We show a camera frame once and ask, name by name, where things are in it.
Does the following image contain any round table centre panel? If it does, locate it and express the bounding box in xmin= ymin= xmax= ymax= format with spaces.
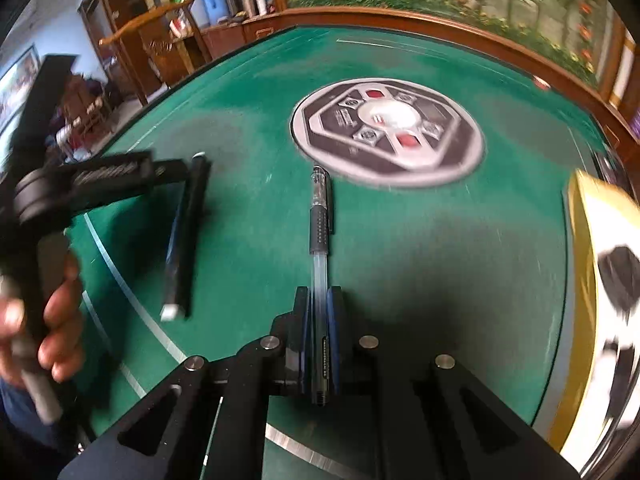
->
xmin=290 ymin=77 xmax=485 ymax=188

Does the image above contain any red white small chip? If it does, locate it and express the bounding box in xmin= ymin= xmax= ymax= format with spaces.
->
xmin=533 ymin=76 xmax=551 ymax=91

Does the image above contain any clear gel pen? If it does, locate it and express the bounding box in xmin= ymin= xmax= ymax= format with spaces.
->
xmin=309 ymin=166 xmax=331 ymax=405

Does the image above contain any black tape dispenser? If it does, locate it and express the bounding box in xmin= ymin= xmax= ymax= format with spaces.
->
xmin=598 ymin=246 xmax=640 ymax=321

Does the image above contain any wooden chair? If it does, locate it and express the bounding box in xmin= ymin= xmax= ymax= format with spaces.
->
xmin=99 ymin=0 xmax=213 ymax=106

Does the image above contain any framed wall painting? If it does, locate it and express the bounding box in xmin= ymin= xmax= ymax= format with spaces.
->
xmin=0 ymin=44 xmax=40 ymax=130

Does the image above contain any yellow foam storage box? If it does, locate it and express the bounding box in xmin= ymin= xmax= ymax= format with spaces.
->
xmin=534 ymin=171 xmax=639 ymax=479

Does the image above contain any person left hand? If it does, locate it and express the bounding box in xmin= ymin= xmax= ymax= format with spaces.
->
xmin=0 ymin=253 xmax=86 ymax=388

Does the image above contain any blue thermos jug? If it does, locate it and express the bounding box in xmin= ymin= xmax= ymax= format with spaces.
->
xmin=204 ymin=0 xmax=230 ymax=26

